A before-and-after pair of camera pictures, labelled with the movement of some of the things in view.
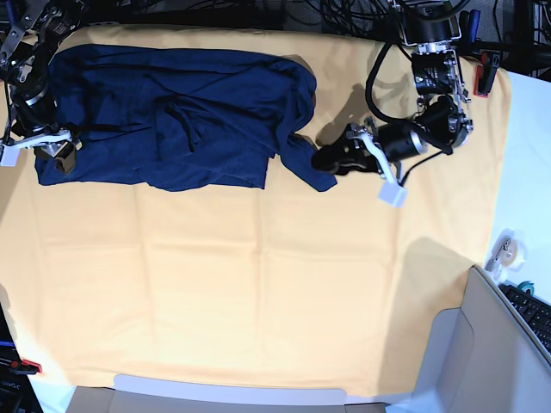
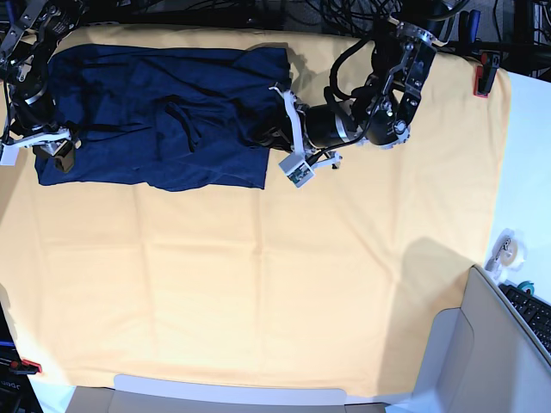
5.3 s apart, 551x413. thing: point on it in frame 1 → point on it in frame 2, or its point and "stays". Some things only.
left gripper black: [51, 144] stays
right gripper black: [369, 126] → [315, 157]
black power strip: [102, 23] stays
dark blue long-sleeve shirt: [167, 115] stays
